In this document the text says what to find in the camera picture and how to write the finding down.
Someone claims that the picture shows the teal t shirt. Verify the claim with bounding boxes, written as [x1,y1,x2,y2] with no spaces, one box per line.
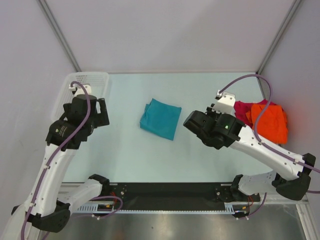
[139,98,182,141]

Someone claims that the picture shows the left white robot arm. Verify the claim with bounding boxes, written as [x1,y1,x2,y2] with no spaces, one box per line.
[7,94,111,239]

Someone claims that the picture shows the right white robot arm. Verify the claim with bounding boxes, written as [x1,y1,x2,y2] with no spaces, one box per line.
[183,110,316,201]

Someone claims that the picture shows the magenta folded t shirt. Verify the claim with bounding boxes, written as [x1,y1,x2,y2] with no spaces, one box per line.
[234,99,268,127]

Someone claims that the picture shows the white plastic basket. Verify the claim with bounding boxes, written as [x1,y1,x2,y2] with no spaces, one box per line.
[50,71,111,122]

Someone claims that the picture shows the orange folded t shirt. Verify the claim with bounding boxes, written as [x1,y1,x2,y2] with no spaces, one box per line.
[245,103,288,145]

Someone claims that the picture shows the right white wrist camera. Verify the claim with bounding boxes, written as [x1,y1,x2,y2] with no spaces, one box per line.
[212,91,236,115]

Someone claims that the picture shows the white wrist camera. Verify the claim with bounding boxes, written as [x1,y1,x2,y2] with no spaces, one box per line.
[69,84,92,97]
[212,91,236,115]

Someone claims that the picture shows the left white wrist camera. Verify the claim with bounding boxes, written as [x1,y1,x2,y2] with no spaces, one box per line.
[69,84,92,97]

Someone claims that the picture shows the white slotted cable duct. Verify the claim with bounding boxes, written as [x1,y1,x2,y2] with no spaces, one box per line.
[75,201,249,214]

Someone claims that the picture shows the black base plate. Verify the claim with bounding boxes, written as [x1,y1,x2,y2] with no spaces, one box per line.
[100,182,261,205]

